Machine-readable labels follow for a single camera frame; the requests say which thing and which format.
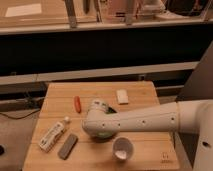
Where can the grey rectangular eraser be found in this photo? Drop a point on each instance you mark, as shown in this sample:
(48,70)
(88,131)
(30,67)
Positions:
(67,147)

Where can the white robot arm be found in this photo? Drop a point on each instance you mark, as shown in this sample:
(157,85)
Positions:
(195,117)

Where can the small orange carrot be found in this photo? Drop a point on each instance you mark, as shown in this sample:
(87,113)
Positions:
(77,104)

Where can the white paper cup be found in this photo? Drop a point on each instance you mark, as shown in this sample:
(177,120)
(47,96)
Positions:
(122,149)

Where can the white tube with cap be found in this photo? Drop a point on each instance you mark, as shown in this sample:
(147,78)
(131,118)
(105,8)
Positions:
(53,134)

